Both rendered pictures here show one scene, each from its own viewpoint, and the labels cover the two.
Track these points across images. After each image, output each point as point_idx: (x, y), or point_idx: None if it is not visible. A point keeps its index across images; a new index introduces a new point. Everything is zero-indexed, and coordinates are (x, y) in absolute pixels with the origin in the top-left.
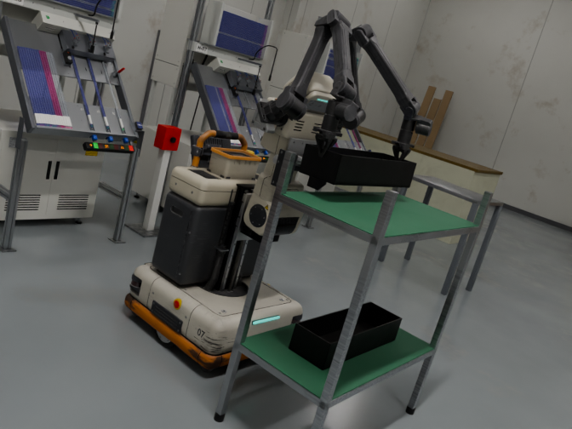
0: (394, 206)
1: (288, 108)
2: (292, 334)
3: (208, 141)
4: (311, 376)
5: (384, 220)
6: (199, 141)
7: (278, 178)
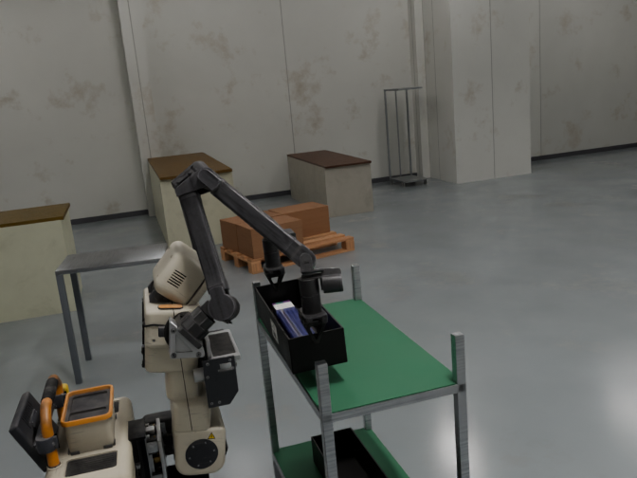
0: None
1: (234, 313)
2: None
3: (27, 418)
4: None
5: (464, 363)
6: (48, 429)
7: (321, 398)
